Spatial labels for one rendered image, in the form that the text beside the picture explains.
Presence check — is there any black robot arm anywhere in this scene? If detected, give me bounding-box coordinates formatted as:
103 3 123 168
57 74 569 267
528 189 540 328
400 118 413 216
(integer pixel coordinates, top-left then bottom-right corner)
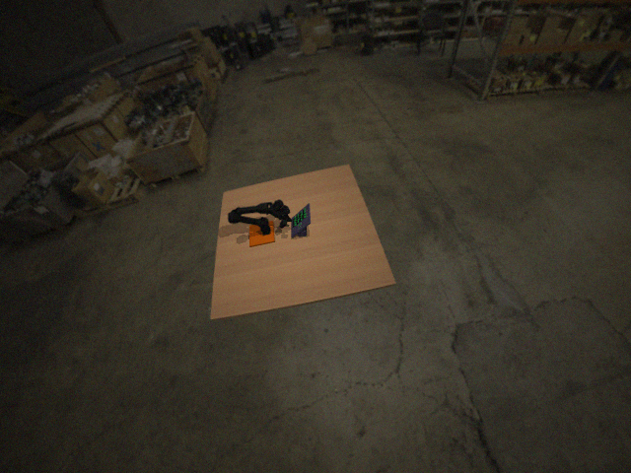
228 199 290 235

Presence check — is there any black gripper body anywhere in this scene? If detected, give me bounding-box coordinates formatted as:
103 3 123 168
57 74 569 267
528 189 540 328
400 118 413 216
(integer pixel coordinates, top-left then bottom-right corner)
274 207 287 229

